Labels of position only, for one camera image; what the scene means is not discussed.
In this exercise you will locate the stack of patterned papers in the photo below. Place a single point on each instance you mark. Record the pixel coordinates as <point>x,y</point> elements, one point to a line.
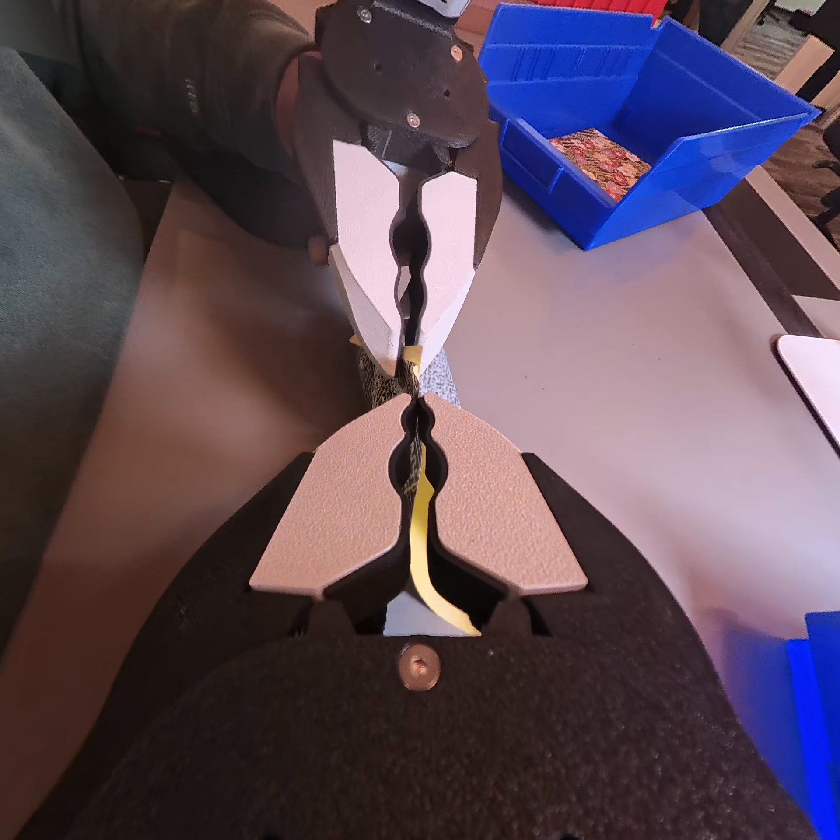
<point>601,164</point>

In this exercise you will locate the person's left hand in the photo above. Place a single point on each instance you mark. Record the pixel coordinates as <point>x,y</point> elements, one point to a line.
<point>289,118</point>

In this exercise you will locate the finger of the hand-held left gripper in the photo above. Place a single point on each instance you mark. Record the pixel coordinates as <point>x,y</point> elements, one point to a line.
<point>453,230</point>
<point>365,223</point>

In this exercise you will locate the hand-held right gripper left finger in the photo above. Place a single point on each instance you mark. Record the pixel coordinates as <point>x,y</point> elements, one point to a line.
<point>328,519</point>

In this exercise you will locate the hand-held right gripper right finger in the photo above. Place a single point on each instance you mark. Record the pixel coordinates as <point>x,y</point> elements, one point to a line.
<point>505,519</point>

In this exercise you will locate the yellow backed black patterned paper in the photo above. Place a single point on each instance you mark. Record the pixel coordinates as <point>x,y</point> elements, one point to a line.
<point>423,525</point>

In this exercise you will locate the red plastic bin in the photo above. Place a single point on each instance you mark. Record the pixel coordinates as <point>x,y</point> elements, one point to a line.
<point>591,7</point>

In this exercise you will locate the blue plastic bin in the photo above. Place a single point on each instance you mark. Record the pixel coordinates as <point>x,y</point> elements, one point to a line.
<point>709,118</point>
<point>801,735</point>

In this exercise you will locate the white stand plate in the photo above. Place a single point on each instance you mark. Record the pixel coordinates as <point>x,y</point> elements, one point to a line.
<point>814,387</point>

